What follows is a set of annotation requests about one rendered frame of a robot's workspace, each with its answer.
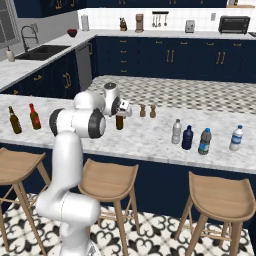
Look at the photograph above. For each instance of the wooden salt shaker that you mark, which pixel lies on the wooden salt shaker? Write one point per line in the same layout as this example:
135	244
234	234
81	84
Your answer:
142	111

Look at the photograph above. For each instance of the brown bottle with red label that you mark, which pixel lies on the brown bottle with red label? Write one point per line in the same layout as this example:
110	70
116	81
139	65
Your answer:
35	119

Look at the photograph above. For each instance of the dark red bowl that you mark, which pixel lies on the dark red bowl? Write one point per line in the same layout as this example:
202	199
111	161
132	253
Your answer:
72	32

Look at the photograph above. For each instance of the white bottle with blue cap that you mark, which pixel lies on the white bottle with blue cap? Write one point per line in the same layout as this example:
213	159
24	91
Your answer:
236	140

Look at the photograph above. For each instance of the black sink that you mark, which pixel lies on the black sink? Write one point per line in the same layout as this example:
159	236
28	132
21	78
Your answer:
43	52

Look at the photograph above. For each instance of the dark brown glass bottle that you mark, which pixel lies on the dark brown glass bottle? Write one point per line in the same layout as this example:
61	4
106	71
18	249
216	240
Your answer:
119	124

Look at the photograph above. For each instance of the white soap dispenser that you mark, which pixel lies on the white soap dispenser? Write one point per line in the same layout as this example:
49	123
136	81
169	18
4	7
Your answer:
10	55

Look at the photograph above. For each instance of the brown coffee machine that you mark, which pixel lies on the brown coffee machine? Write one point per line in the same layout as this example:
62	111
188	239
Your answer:
139	23

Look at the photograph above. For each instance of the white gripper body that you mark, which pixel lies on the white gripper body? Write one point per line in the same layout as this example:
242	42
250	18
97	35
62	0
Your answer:
125	113

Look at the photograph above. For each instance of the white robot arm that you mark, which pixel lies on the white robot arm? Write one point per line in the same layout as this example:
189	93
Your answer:
68	160

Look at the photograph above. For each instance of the black hob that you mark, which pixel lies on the black hob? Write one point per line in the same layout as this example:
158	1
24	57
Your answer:
253	34

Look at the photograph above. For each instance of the wooden shelf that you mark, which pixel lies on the wooden shelf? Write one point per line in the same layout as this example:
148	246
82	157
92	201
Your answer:
240	6

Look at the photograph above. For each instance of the dark blue sink cupboards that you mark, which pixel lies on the dark blue sink cupboards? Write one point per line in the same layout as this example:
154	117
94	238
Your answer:
53	78

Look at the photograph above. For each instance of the rail with hanging tools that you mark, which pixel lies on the rail with hanging tools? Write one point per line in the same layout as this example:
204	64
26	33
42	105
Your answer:
160	18

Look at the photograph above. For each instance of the dark blue island base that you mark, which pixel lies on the dark blue island base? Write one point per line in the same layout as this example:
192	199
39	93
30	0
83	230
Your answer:
160	186

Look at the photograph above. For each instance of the grey dishwasher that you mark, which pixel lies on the grey dishwasher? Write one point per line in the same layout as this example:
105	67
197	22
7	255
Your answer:
83	66

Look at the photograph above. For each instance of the white paper towel roll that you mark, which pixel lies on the white paper towel roll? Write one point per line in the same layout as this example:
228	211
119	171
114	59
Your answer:
85	22

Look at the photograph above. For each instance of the grey toaster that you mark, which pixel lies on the grey toaster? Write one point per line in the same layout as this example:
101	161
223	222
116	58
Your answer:
190	26

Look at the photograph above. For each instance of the clear grey plastic bottle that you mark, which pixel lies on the clear grey plastic bottle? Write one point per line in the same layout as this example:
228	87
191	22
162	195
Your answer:
176	133

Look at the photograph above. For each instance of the white wall socket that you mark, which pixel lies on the white wall socket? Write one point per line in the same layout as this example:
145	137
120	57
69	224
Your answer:
213	16

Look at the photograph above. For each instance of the dark bottle with blue cap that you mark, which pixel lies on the dark bottle with blue cap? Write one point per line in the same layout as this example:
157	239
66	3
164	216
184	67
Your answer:
204	143

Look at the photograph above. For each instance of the black toaster oven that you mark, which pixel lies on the black toaster oven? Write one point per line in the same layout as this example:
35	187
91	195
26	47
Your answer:
234	25

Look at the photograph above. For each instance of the dark blue wall cupboards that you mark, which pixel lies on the dark blue wall cupboards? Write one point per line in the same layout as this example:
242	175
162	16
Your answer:
50	5

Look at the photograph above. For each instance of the wooden bar stool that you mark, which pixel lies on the wooden bar stool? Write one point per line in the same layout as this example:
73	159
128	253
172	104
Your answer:
16	166
220	196
108	181

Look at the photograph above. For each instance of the black tap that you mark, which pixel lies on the black tap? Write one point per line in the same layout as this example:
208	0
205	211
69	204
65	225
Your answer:
26	33

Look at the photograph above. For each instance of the dark knife block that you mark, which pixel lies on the dark knife block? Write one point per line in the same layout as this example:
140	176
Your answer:
123	25

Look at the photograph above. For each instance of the dark blue base cupboards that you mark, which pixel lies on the dark blue base cupboards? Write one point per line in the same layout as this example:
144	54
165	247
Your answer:
186	60

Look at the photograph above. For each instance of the window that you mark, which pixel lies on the window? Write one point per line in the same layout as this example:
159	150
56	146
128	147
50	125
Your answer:
7	23

